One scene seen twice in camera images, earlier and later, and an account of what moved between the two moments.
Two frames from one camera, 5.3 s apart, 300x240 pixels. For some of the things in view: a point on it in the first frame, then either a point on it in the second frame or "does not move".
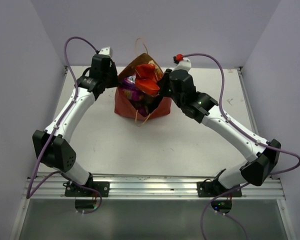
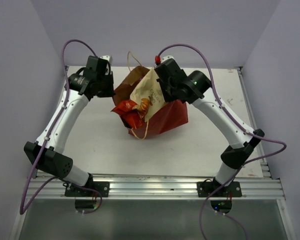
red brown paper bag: (124, 105) → (171, 116)
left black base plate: (72, 190) does not move
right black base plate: (213, 189) does not move
